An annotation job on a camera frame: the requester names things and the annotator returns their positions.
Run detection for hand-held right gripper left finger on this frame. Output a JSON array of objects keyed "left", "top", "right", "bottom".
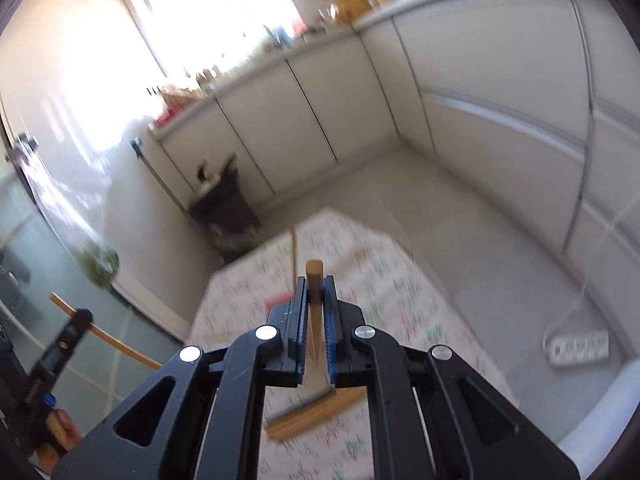
[{"left": 52, "top": 276, "right": 308, "bottom": 480}]

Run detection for white kitchen cabinets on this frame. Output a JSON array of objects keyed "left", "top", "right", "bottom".
[{"left": 149, "top": 0, "right": 640, "bottom": 321}]

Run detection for white power cable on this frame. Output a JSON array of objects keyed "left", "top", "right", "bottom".
[{"left": 552, "top": 195, "right": 640, "bottom": 342}]

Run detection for kitchen window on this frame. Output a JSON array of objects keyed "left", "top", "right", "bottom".
[{"left": 124, "top": 0, "right": 303, "bottom": 78}]

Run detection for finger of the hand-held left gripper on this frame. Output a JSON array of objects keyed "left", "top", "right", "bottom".
[{"left": 14, "top": 309, "right": 94, "bottom": 443}]

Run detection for person's left hand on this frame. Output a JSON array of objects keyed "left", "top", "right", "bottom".
[{"left": 31, "top": 406, "right": 82, "bottom": 475}]

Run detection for mop with blue head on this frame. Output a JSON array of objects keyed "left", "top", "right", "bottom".
[{"left": 130, "top": 136, "right": 188, "bottom": 213}]

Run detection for orange pot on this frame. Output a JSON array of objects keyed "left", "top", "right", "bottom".
[{"left": 327, "top": 0, "right": 374, "bottom": 27}]

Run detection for metal door handle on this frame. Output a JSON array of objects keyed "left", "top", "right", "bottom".
[{"left": 7, "top": 132, "right": 42, "bottom": 162}]

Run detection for frosted glass door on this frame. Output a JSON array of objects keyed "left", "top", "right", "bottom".
[{"left": 0, "top": 160, "right": 193, "bottom": 411}]

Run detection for white power strip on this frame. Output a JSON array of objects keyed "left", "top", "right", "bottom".
[{"left": 543, "top": 329, "right": 612, "bottom": 367}]

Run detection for green leafy plant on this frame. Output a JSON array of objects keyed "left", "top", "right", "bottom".
[{"left": 79, "top": 241, "right": 122, "bottom": 292}]

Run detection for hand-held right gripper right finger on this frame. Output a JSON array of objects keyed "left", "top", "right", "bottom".
[{"left": 324, "top": 275, "right": 572, "bottom": 480}]

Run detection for floral tablecloth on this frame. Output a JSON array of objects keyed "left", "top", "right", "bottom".
[{"left": 190, "top": 207, "right": 521, "bottom": 480}]

